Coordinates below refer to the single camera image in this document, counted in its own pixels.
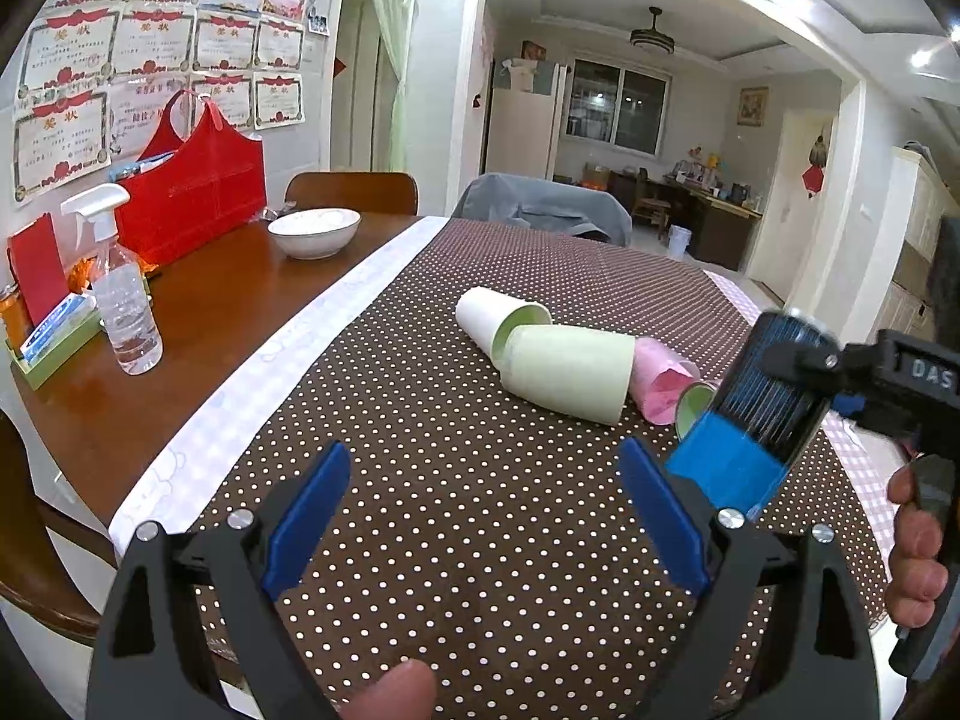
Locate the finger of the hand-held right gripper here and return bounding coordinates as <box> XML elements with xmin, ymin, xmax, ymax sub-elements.
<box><xmin>666</xmin><ymin>307</ymin><xmax>842</xmax><ymax>524</ymax></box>

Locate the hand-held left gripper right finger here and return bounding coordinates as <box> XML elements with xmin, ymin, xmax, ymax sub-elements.
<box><xmin>617</xmin><ymin>436</ymin><xmax>882</xmax><ymax>720</ymax></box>

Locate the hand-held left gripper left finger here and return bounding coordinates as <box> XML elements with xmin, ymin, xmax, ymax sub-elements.
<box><xmin>85</xmin><ymin>441</ymin><xmax>353</xmax><ymax>720</ymax></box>

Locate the small green cup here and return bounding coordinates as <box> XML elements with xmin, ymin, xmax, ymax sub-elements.
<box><xmin>673</xmin><ymin>381</ymin><xmax>722</xmax><ymax>442</ymax></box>

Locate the pink cup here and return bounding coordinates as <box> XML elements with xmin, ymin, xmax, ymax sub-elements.
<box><xmin>628</xmin><ymin>337</ymin><xmax>703</xmax><ymax>425</ymax></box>

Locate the large light green cup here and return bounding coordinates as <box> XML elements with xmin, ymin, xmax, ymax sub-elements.
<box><xmin>499</xmin><ymin>323</ymin><xmax>638</xmax><ymax>428</ymax></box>

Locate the white cup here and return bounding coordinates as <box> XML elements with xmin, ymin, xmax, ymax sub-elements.
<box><xmin>456</xmin><ymin>286</ymin><xmax>554</xmax><ymax>377</ymax></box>

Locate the person's right hand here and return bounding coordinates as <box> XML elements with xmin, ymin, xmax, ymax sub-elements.
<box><xmin>883</xmin><ymin>457</ymin><xmax>953</xmax><ymax>632</ymax></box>

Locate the person's left hand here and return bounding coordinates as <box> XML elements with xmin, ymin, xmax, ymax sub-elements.
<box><xmin>336</xmin><ymin>658</ymin><xmax>439</xmax><ymax>720</ymax></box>

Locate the brown polka dot tablecloth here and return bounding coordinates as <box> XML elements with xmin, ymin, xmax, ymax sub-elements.
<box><xmin>109</xmin><ymin>214</ymin><xmax>912</xmax><ymax>620</ymax></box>

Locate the brown polka-dot tablecloth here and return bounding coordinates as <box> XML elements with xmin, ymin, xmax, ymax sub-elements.
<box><xmin>187</xmin><ymin>216</ymin><xmax>895</xmax><ymax>720</ymax></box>

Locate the cream cabinet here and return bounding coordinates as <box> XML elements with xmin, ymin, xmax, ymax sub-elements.
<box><xmin>872</xmin><ymin>141</ymin><xmax>960</xmax><ymax>340</ymax></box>

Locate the white door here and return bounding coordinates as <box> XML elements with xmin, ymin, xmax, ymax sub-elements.
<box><xmin>741</xmin><ymin>108</ymin><xmax>839</xmax><ymax>302</ymax></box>

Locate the red door ornament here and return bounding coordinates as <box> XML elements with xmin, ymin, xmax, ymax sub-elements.
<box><xmin>799</xmin><ymin>127</ymin><xmax>834</xmax><ymax>200</ymax></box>

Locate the wooden desk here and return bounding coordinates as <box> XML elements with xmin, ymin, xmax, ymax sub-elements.
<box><xmin>606</xmin><ymin>168</ymin><xmax>764</xmax><ymax>269</ymax></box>

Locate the clear spray bottle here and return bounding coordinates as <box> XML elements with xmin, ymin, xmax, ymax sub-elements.
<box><xmin>60</xmin><ymin>183</ymin><xmax>165</xmax><ymax>377</ymax></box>

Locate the wooden chair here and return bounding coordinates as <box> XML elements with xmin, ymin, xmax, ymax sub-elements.
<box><xmin>0</xmin><ymin>403</ymin><xmax>122</xmax><ymax>647</ymax></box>
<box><xmin>284</xmin><ymin>171</ymin><xmax>420</xmax><ymax>218</ymax></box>

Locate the white bowl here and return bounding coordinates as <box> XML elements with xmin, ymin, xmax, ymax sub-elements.
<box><xmin>267</xmin><ymin>207</ymin><xmax>362</xmax><ymax>262</ymax></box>

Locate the green tray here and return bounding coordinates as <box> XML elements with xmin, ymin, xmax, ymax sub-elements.
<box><xmin>5</xmin><ymin>306</ymin><xmax>104</xmax><ymax>392</ymax></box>

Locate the blue and white tissue pack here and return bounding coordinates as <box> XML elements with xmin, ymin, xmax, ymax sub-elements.
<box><xmin>20</xmin><ymin>293</ymin><xmax>99</xmax><ymax>365</ymax></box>

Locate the framed picture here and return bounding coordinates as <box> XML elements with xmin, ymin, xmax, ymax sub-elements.
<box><xmin>736</xmin><ymin>85</ymin><xmax>770</xmax><ymax>128</ymax></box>

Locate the grey covered chair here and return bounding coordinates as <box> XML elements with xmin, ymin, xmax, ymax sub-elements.
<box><xmin>449</xmin><ymin>172</ymin><xmax>633</xmax><ymax>247</ymax></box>

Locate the red tote bag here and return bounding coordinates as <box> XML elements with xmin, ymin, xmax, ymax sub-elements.
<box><xmin>113</xmin><ymin>89</ymin><xmax>268</xmax><ymax>269</ymax></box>

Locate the red booklet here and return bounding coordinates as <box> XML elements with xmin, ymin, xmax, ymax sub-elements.
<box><xmin>7</xmin><ymin>213</ymin><xmax>73</xmax><ymax>328</ymax></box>

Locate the window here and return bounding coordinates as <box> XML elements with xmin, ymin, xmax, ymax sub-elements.
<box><xmin>565</xmin><ymin>58</ymin><xmax>671</xmax><ymax>159</ymax></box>

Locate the white refrigerator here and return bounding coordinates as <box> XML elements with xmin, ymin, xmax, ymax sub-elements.
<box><xmin>483</xmin><ymin>58</ymin><xmax>564</xmax><ymax>182</ymax></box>

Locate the ceiling lamp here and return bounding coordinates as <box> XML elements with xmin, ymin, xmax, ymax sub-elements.
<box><xmin>628</xmin><ymin>6</ymin><xmax>678</xmax><ymax>56</ymax></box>

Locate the light green curtain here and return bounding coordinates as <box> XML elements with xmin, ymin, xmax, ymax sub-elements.
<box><xmin>352</xmin><ymin>0</ymin><xmax>419</xmax><ymax>175</ymax></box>

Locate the wall of award certificates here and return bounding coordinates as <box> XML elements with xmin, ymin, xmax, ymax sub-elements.
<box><xmin>10</xmin><ymin>0</ymin><xmax>332</xmax><ymax>209</ymax></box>

